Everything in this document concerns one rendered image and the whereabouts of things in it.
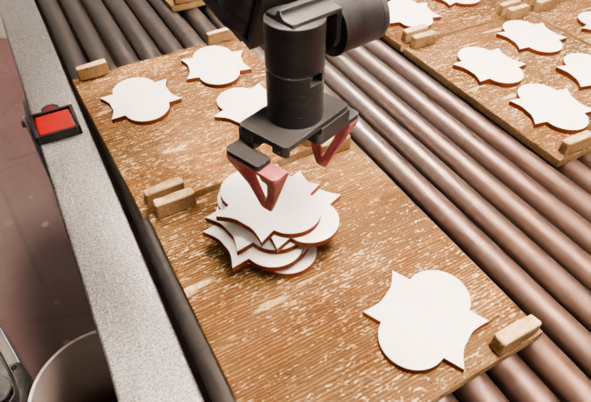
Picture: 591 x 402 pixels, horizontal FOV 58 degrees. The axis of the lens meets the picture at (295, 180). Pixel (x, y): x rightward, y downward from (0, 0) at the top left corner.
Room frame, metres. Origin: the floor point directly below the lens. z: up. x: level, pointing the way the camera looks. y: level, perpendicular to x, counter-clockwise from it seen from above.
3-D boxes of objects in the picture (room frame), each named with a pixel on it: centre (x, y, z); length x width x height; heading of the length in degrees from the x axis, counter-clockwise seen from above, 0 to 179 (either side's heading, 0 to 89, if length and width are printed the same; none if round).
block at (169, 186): (0.55, 0.19, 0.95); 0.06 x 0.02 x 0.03; 121
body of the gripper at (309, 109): (0.44, 0.00, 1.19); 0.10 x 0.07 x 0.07; 140
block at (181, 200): (0.53, 0.17, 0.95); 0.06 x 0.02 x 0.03; 119
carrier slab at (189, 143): (0.79, 0.18, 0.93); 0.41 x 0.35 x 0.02; 31
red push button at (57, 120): (0.75, 0.43, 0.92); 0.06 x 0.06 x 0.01; 29
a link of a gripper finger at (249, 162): (0.41, 0.02, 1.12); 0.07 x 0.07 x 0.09; 50
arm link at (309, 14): (0.45, 0.00, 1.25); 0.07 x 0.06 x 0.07; 130
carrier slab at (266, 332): (0.43, -0.04, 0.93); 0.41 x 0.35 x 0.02; 29
